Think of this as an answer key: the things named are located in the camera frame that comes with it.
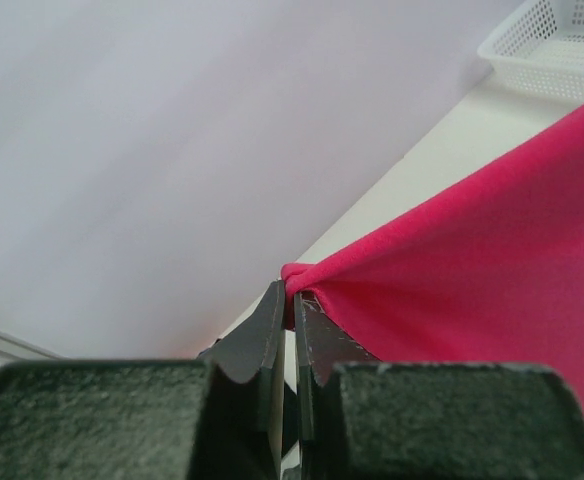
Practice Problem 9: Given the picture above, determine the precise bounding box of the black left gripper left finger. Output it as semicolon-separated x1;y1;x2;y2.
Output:
0;281;285;479

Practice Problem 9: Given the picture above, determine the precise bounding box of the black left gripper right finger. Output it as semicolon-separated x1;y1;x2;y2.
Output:
293;292;584;479

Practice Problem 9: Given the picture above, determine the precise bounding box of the pink t shirt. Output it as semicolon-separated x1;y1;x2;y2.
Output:
281;104;584;407

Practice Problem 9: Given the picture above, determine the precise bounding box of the orange folded t shirt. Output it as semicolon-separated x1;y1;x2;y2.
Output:
194;338;222;359

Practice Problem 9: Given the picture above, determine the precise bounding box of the white plastic basket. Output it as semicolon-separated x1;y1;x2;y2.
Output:
477;0;584;102

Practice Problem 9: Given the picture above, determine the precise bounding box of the left aluminium corner post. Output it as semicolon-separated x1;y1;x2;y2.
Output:
0;332;63;362

